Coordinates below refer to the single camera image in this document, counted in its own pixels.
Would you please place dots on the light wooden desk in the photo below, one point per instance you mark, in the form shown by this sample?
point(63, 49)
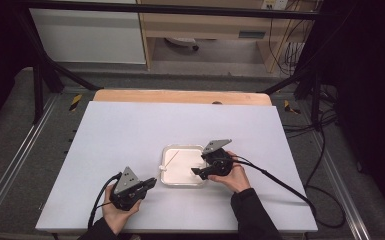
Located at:
point(213, 25)

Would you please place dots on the aluminium floor rail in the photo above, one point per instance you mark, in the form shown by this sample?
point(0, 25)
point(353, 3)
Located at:
point(341, 186)
point(16, 153)

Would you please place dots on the black metal frame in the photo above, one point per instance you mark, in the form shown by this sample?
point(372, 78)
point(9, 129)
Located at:
point(166, 9)

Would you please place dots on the small white marshmallow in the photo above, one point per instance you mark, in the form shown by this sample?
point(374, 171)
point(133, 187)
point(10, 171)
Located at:
point(161, 167)

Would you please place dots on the wall power outlet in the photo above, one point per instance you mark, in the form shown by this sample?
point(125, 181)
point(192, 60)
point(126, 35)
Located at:
point(275, 4)

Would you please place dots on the thin wooden skewer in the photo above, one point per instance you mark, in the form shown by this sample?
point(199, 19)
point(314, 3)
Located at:
point(170, 160)

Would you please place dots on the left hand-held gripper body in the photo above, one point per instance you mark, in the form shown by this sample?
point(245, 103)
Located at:
point(126, 195)

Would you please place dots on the person's left hand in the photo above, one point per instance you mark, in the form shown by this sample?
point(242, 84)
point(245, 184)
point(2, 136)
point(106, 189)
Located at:
point(118, 218)

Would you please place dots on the white cabinet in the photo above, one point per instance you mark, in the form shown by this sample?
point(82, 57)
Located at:
point(90, 36)

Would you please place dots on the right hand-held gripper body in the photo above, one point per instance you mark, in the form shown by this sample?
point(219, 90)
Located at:
point(220, 163)

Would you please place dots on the square metal tray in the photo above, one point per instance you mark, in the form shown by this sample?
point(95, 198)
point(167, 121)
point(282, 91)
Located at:
point(183, 173)

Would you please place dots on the person's right hand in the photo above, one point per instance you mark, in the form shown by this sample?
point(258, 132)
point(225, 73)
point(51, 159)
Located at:
point(235, 178)

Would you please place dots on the black curtain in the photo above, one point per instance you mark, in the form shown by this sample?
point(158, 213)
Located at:
point(0, 50)
point(370, 83)

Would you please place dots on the office chair base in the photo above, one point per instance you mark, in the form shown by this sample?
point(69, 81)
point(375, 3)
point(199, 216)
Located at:
point(181, 41)

